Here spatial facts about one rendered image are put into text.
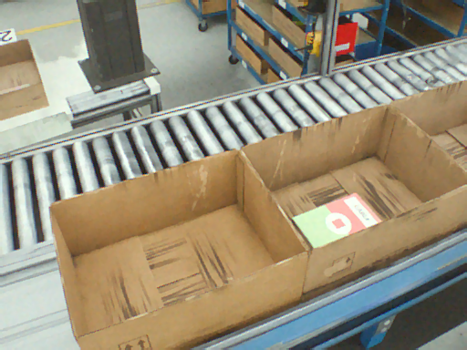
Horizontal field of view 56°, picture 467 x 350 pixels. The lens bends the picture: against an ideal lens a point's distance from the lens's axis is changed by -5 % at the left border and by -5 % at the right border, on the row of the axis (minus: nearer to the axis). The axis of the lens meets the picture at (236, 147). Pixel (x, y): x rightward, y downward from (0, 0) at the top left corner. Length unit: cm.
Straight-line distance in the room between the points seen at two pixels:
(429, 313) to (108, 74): 131
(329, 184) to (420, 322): 42
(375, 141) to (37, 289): 84
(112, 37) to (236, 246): 97
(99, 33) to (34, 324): 103
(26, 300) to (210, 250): 38
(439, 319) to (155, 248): 73
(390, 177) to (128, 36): 103
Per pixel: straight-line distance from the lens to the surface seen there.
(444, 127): 137
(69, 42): 213
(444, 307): 131
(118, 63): 174
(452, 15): 293
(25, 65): 201
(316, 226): 94
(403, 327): 125
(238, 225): 102
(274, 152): 101
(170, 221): 102
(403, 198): 113
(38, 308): 99
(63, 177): 141
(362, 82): 177
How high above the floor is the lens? 167
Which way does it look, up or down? 41 degrees down
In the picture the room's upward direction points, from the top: 1 degrees counter-clockwise
